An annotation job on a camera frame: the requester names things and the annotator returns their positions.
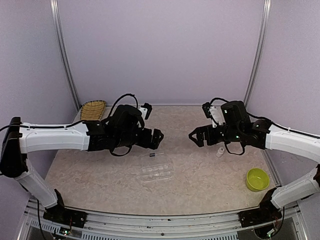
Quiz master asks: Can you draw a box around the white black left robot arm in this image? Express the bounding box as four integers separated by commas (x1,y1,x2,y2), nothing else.
0,104,164,223

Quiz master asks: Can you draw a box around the green plastic bowl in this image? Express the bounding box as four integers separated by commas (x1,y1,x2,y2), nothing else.
246,168,270,192

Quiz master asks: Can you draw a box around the aluminium left corner post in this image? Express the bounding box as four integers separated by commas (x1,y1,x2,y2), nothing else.
50,0,81,111

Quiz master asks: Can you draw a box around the woven bamboo tray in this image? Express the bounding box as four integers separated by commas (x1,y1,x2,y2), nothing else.
80,100,107,121

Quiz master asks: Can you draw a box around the aluminium corner post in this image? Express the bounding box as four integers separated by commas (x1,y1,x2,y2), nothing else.
244,0,272,108
50,0,81,111

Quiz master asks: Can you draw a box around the aluminium right corner post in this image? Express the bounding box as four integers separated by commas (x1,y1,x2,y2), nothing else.
244,0,272,108

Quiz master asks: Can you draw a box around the clear plastic pill organizer box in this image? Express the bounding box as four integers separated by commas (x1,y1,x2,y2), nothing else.
139,152,174,182

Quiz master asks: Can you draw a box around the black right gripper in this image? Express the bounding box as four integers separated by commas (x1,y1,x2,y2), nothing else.
189,123,243,147

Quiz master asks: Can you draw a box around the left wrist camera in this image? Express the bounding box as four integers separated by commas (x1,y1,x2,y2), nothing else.
138,102,153,120

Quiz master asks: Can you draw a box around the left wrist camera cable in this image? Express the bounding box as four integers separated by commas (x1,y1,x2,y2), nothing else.
107,93,140,121

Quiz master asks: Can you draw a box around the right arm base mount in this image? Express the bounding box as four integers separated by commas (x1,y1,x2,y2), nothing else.
238,188,283,228

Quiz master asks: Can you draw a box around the aluminium front frame rail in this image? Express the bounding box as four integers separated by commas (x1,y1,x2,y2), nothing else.
17,199,308,240

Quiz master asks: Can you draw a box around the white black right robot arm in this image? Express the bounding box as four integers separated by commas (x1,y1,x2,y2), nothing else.
188,100,320,222

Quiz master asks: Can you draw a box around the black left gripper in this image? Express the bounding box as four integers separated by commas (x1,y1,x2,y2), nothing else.
114,127,164,150

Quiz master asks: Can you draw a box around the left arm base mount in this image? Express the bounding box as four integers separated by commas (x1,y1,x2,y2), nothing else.
43,189,88,229

